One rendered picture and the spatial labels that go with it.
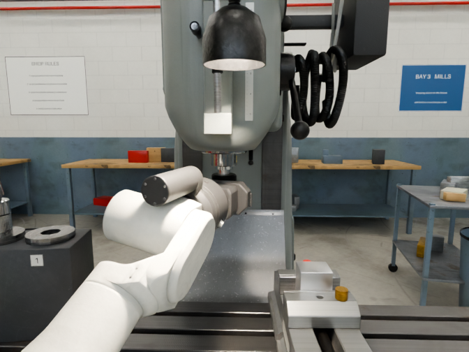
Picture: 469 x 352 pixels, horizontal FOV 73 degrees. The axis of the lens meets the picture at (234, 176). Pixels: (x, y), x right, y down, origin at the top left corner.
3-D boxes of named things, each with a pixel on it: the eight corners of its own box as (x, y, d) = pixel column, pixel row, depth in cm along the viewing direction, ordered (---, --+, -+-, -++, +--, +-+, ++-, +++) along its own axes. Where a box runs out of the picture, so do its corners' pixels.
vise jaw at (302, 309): (360, 329, 55) (361, 307, 54) (287, 328, 55) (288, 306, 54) (348, 309, 60) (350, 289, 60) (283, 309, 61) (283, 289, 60)
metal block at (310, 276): (331, 302, 60) (333, 272, 59) (299, 302, 60) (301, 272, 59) (324, 289, 65) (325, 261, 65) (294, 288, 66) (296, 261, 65)
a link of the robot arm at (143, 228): (214, 248, 46) (179, 284, 35) (149, 228, 49) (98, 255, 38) (228, 172, 44) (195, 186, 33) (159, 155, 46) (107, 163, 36)
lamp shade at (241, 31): (215, 56, 32) (214, -11, 31) (195, 68, 38) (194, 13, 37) (278, 61, 35) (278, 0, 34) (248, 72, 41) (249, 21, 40)
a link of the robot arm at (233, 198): (252, 171, 55) (232, 182, 44) (252, 225, 56) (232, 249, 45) (185, 168, 59) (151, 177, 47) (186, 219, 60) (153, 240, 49)
